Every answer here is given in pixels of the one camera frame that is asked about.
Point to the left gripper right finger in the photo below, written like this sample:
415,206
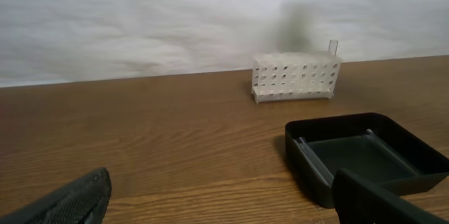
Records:
372,203

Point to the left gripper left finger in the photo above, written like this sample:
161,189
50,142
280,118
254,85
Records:
63,203

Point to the clear test tube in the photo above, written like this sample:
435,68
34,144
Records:
393,151
315,162
333,47

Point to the black tray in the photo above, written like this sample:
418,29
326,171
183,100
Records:
361,157

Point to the white test tube rack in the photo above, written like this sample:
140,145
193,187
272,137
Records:
291,80

